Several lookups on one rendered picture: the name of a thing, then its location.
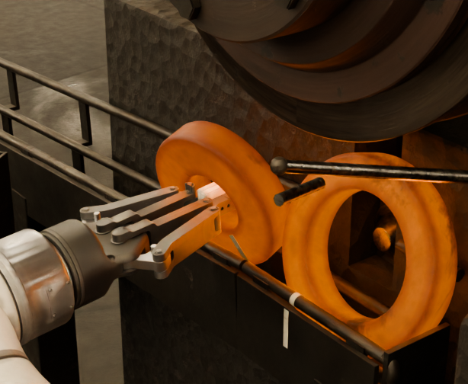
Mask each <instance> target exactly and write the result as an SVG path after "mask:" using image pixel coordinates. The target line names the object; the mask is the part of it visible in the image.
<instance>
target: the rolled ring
mask: <svg viewBox="0 0 468 384"><path fill-rule="evenodd" d="M325 162H339V163H352V164H365V165H390V166H403V167H414V166H413V165H411V164H410V163H408V162H407V161H405V160H403V159H401V158H398V157H396V156H394V155H389V154H386V153H380V152H350V153H345V154H341V155H337V156H335V157H332V158H330V159H328V160H326V161H325ZM318 177H321V178H323V179H324V180H325V188H323V189H321V190H318V191H316V192H314V193H312V194H309V195H306V196H305V197H301V198H300V199H297V200H295V201H292V202H291V203H290V206H289V209H288V211H287V216H286V219H285V223H284V232H283V240H282V258H283V266H284V276H285V279H286V283H287V286H288V287H289V288H291V289H292V290H294V291H296V292H297V293H299V294H301V295H303V296H304V297H305V298H307V299H308V300H309V301H311V302H313V303H315V304H316V305H317V306H319V307H320V308H322V309H324V310H325V311H327V312H328V313H330V314H331V315H333V316H335V317H336V318H338V319H339V320H341V321H342V322H344V323H345V324H346V325H348V326H350V327H352V328H353V329H354V330H356V331H358V332H359V333H361V334H362V335H364V336H365V337H367V338H369V339H370V340H372V341H373V342H375V343H376V344H378V345H380V346H381V347H382V348H384V349H386V350H388V349H390V348H392V347H395V346H396V345H398V344H401V343H403V342H405V341H407V340H409V339H411V338H413V337H416V336H418V335H420V334H422V333H424V332H426V331H429V330H431V329H432V328H435V327H437V326H438V324H439V323H440V321H441V319H442V318H443V317H444V314H445V312H446V311H447V308H448V306H449V304H450V301H451V298H452V295H453V293H454V287H455V283H456V278H457V242H456V237H455V233H454V227H453V224H452V221H451V218H450V215H449V212H448V210H447V207H446V206H445V203H444V201H443V200H442V198H441V195H440V194H439V193H438V191H437V190H436V188H435V187H434V185H433V184H432V183H431V182H424V181H401V180H387V179H375V178H351V177H338V176H325V175H313V174H308V175H307V176H306V178H305V179H304V180H303V182H302V183H301V184H303V183H305V182H307V181H311V180H312V179H315V178H318ZM361 190H365V191H367V192H370V193H372V194H374V195H375V196H377V197H379V198H380V199H381V200H382V201H383V202H384V203H385V204H386V205H387V206H388V207H389V209H390V210H391V211H392V213H393V215H394V216H395V217H396V220H397V222H398V224H399V227H400V229H401V231H402V236H403V239H404V242H405V253H406V267H405V278H404V281H403V285H402V289H401V290H400V293H399V295H398V297H397V299H396V301H395V302H394V303H393V305H392V306H391V308H390V309H389V310H388V311H387V312H386V313H384V314H383V315H381V316H380V317H379V318H368V317H366V316H364V315H361V314H360V313H358V312H356V311H355V310H354V309H352V308H351V307H350V306H349V305H348V304H347V303H346V302H345V300H344V299H343V298H342V296H341V294H340V292H339V291H338V289H337V287H336V285H335V283H334V280H333V278H332V274H331V271H330V267H329V258H328V240H329V232H330V228H331V225H332V221H333V219H334V217H335V214H336V213H337V212H338V209H339V208H340V206H341V205H342V204H343V203H344V202H345V201H346V200H347V199H348V198H349V197H350V196H351V195H352V194H355V193H357V192H358V191H361Z"/></svg>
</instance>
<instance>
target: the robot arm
mask: <svg viewBox="0 0 468 384"><path fill-rule="evenodd" d="M184 184H185V190H184V191H182V192H180V191H179V188H178V187H176V186H170V187H166V188H162V189H159V190H154V191H152V192H148V193H146V194H141V195H138V196H135V197H130V198H127V199H124V200H119V201H116V202H113V203H109V204H105V205H100V206H88V207H83V208H81V209H80V210H79V211H80V216H81V221H79V220H77V219H68V220H66V221H64V222H61V223H59V224H57V225H54V226H52V227H49V228H48V229H44V230H43V231H40V232H37V231H36V230H34V229H23V230H21V231H19V232H16V233H14V234H12V235H9V236H7V237H4V238H1V239H0V384H50V383H49V382H48V381H47V380H46V379H45V378H44V377H43V376H42V375H41V374H40V373H39V372H38V371H37V369H36V368H35V367H34V365H33V364H32V363H31V362H30V360H29V359H28V357H27V355H26V354H25V352H24V350H23V348H22V347H21V346H22V345H24V344H26V343H28V342H29V341H30V340H32V339H34V338H36V337H38V336H40V335H42V334H45V333H47V332H48V331H51V330H53V329H54V328H57V327H59V326H61V325H64V324H65V323H67V321H68V320H70V319H71V317H72V314H73V312H74V310H76V309H78V308H80V307H82V306H85V305H87V304H89V303H90V302H93V301H95V300H96V299H100V298H101V297H103V296H104V295H105V294H106V293H107V291H108V290H109V288H110V286H111V284H112V283H113V282H114V280H115V279H117V278H120V277H126V276H130V275H133V274H135V273H136V272H137V271H138V270H139V269H142V270H154V274H155V278H156V279H165V278H166V277H167V276H168V275H169V274H170V273H171V270H172V269H173V267H174V266H175V265H177V264H178V263H180V262H181V261H183V260H184V259H185V258H187V257H188V256H189V255H191V254H192V253H194V252H195V251H196V250H197V249H199V248H201V247H202V246H203V245H205V244H206V243H208V242H209V241H210V240H212V239H213V238H215V237H216V236H217V235H219V234H220V233H221V220H220V217H221V216H222V215H224V214H226V213H229V212H231V211H233V210H235V209H236V208H235V207H234V205H233V203H232V201H231V200H230V198H229V197H228V195H227V194H226V193H225V191H224V190H223V189H222V188H221V187H220V186H218V185H217V184H216V183H214V182H213V183H211V184H208V185H206V186H204V187H202V188H200V189H198V190H195V184H194V183H192V182H187V183H184ZM165 198H166V199H165Z"/></svg>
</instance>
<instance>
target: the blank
mask: <svg viewBox="0 0 468 384"><path fill-rule="evenodd" d="M155 166H156V172H157V176H158V179H159V183H160V186H161V188H166V187H170V186H176V187H178V188H179V191H180V192H182V191H184V190H185V184H184V183H187V182H192V183H194V184H195V190H198V189H200V188H202V187H204V186H206V185H208V184H211V181H213V182H214V183H216V184H217V185H218V186H220V187H221V188H222V189H223V190H224V191H225V193H226V194H227V195H228V197H229V198H230V200H231V201H232V203H233V205H234V207H235V208H236V209H235V210H233V211H231V212H229V213H226V214H224V215H222V216H221V217H220V220H221V233H220V234H219V235H217V236H216V237H215V238H213V239H212V240H211V241H212V242H214V243H216V244H217V245H219V246H221V247H223V248H225V249H227V250H229V251H231V252H232V253H234V254H237V255H238V256H240V257H241V258H244V259H246V260H247V261H249V262H251V263H252V264H254V265H256V264H260V263H263V262H265V261H266V260H267V259H268V258H269V257H271V256H272V255H273V254H274V253H275V252H276V251H277V250H278V249H279V248H280V247H281V246H282V240H283V232H284V223H285V219H286V216H287V211H288V209H289V206H290V203H287V204H285V205H283V206H277V205H276V204H275V203H274V195H275V194H279V193H280V192H283V191H285V189H284V187H283V185H282V183H281V182H280V180H279V178H278V177H277V175H275V174H274V173H273V172H272V171H271V168H270V165H269V164H268V163H267V162H266V161H265V160H264V158H263V157H262V156H261V155H260V154H259V153H258V152H257V151H256V150H255V149H254V148H253V147H252V146H251V145H250V144H249V143H247V142H246V141H245V140H244V139H243V138H242V137H240V136H238V135H237V134H235V133H234V132H233V131H231V130H228V129H227V128H225V127H223V126H220V125H218V124H216V123H211V122H207V121H194V122H190V123H186V124H185V125H183V126H182V127H181V128H180V129H178V130H177V131H176V132H174V133H173V134H172V135H170V137H168V138H167V139H166V140H165V141H164V142H163V143H162V144H161V145H160V147H159V150H158V151H157V154H156V159H155ZM210 180H211V181H210Z"/></svg>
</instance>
